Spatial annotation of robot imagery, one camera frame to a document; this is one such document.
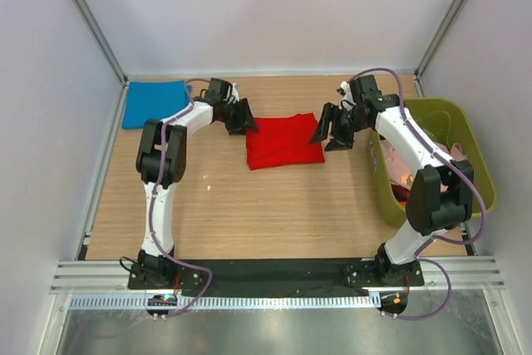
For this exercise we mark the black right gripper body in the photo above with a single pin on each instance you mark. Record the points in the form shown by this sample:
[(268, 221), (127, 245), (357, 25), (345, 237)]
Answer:
[(347, 122)]

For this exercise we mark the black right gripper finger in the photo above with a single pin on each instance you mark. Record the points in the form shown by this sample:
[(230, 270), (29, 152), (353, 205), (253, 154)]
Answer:
[(322, 131), (336, 144)]

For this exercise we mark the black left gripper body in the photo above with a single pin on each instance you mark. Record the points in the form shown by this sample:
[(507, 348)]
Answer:
[(233, 115)]

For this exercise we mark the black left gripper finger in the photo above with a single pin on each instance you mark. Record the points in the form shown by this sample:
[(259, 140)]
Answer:
[(237, 131), (247, 116)]

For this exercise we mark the red t-shirt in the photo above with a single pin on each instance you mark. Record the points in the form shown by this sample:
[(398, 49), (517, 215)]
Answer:
[(283, 141)]

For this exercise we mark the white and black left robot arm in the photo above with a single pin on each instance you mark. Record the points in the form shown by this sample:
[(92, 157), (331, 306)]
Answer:
[(161, 163)]

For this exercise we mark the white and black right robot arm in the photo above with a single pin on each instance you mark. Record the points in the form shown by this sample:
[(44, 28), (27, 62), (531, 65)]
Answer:
[(441, 195)]

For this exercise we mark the pink t-shirt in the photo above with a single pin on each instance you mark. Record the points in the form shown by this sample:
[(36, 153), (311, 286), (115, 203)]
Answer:
[(396, 166)]

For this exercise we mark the white printed t-shirt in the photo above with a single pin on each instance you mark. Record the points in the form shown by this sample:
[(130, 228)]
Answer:
[(406, 180)]

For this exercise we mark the olive green plastic bin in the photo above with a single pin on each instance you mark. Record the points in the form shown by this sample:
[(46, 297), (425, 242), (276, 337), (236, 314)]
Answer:
[(446, 123)]

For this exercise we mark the dark maroon t-shirt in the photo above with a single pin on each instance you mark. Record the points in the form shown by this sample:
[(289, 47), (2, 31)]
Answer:
[(400, 193)]

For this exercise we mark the folded blue t-shirt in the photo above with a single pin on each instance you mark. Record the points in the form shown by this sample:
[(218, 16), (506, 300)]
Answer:
[(153, 100)]

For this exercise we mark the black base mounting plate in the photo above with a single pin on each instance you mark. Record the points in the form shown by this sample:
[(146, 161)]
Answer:
[(274, 278)]

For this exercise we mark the aluminium front rail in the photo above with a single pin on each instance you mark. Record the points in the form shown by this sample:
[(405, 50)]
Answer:
[(462, 272)]

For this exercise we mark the white slotted cable duct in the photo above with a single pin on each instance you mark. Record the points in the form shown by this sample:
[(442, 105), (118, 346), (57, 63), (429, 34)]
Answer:
[(152, 302)]

